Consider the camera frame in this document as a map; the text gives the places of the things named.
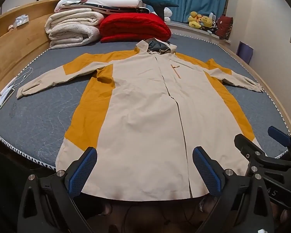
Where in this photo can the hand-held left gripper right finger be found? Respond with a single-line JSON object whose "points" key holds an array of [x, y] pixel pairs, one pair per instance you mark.
{"points": [[206, 172]]}

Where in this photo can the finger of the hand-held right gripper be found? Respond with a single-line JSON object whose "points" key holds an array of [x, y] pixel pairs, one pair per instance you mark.
{"points": [[280, 136], [249, 145]]}

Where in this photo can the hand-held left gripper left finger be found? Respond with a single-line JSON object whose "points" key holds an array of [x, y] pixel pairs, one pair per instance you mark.
{"points": [[83, 172]]}

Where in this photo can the beige and mustard hooded jacket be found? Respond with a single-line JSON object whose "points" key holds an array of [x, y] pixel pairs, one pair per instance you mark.
{"points": [[145, 106]]}

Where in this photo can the grey quilted mattress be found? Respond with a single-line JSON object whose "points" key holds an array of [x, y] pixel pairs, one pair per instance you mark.
{"points": [[38, 116]]}

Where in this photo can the purple box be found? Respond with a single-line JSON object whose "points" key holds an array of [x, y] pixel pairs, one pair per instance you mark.
{"points": [[245, 52]]}

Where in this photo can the white papers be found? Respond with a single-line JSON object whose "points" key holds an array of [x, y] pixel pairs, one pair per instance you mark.
{"points": [[3, 98]]}

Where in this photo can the yellow plush toy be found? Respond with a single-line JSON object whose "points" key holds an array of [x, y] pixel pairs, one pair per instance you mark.
{"points": [[206, 21], [194, 20]]}

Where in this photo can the cream fleece blanket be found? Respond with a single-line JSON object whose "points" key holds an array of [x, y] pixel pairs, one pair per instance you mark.
{"points": [[72, 18], [72, 37]]}

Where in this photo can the red quilt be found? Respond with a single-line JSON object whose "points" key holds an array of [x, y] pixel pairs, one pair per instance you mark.
{"points": [[133, 28]]}

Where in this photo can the white plush toy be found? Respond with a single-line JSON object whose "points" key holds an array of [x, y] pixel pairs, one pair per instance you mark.
{"points": [[167, 13]]}

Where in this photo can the tissue pack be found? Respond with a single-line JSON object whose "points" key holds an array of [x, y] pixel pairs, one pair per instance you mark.
{"points": [[21, 20]]}

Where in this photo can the dark folded cloth white trim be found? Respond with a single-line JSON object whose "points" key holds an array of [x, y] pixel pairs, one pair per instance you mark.
{"points": [[121, 9]]}

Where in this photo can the wooden bed frame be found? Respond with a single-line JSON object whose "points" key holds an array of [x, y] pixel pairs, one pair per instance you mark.
{"points": [[19, 46]]}

